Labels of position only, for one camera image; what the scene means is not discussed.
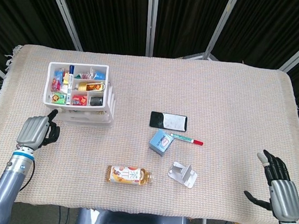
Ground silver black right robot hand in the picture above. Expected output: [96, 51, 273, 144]
[241, 148, 299, 224]

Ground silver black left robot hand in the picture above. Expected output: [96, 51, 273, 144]
[15, 105, 63, 153]

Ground white organizer tray with items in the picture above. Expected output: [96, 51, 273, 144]
[41, 59, 120, 127]

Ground green snack packet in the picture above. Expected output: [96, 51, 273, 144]
[49, 92, 67, 105]

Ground red candy wrapper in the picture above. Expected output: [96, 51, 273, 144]
[51, 78, 63, 92]

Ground red snack packet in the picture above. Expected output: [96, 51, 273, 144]
[71, 94, 88, 106]

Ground white marker with blue cap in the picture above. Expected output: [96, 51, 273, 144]
[65, 64, 75, 105]

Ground blue candy wrapper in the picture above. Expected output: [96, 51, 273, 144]
[54, 67, 66, 81]

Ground blue snack packet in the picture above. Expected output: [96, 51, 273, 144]
[93, 70, 107, 81]

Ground white folding phone stand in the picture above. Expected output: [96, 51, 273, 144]
[166, 160, 199, 188]

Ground tea bottle with yellow label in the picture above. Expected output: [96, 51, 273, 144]
[105, 164, 155, 187]

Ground green marker with red cap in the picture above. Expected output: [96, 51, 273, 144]
[169, 133, 205, 146]

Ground beige woven tablecloth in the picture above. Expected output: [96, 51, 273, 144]
[0, 40, 299, 224]

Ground black smartphone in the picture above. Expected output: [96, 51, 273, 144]
[148, 111, 189, 133]

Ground small blue cardboard box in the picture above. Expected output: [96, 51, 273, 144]
[148, 129, 175, 158]

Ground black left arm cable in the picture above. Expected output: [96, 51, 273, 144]
[19, 157, 36, 194]

